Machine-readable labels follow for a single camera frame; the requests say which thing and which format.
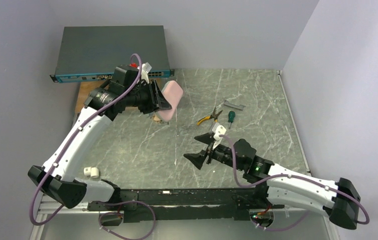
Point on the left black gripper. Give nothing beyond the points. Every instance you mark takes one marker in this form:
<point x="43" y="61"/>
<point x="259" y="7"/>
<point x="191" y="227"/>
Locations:
<point x="153" y="97"/>

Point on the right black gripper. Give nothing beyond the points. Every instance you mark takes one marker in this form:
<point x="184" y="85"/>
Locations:
<point x="210" y="150"/>

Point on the pink umbrella case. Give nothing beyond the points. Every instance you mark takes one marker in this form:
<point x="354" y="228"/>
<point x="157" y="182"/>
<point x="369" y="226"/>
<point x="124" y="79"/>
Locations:
<point x="173" y="94"/>

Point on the beige umbrella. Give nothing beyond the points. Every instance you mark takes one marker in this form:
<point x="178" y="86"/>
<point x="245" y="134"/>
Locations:
<point x="158" y="120"/>

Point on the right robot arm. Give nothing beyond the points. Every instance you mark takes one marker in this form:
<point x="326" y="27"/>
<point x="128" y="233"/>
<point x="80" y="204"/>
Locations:
<point x="276" y="185"/>

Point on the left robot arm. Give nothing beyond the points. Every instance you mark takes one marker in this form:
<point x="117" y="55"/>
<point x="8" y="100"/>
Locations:
<point x="57" y="177"/>

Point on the wooden board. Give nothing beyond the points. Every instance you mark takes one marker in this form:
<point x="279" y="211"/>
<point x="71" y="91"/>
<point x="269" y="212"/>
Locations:
<point x="82" y="92"/>

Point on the white plastic fitting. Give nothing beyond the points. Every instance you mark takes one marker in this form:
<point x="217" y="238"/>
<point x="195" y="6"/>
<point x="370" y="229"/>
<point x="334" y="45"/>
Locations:
<point x="91" y="172"/>

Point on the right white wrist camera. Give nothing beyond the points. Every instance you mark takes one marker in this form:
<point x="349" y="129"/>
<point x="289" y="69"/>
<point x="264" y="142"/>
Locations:
<point x="215" y="131"/>

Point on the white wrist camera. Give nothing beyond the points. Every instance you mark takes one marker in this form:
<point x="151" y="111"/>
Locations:
<point x="146" y="67"/>
<point x="215" y="131"/>

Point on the yellow handled pliers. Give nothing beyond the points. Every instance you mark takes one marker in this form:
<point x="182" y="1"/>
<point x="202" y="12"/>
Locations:
<point x="213" y="116"/>

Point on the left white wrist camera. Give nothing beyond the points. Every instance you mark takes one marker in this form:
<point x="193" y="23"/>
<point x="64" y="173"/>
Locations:
<point x="146" y="67"/>

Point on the green handled screwdriver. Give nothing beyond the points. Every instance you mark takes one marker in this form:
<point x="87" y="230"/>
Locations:
<point x="231" y="117"/>

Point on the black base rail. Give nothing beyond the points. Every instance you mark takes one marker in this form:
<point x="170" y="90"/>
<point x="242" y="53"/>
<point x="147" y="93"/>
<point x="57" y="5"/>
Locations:
<point x="138" y="205"/>

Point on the grey metal bracket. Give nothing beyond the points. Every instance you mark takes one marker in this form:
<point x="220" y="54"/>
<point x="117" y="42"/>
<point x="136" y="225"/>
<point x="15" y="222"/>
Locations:
<point x="239" y="107"/>

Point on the grey blue network switch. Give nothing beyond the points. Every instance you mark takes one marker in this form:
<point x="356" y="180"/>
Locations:
<point x="91" y="53"/>

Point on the aluminium frame rail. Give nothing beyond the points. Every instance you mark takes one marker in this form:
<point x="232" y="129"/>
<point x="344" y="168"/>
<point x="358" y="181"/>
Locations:
<point x="78" y="223"/>

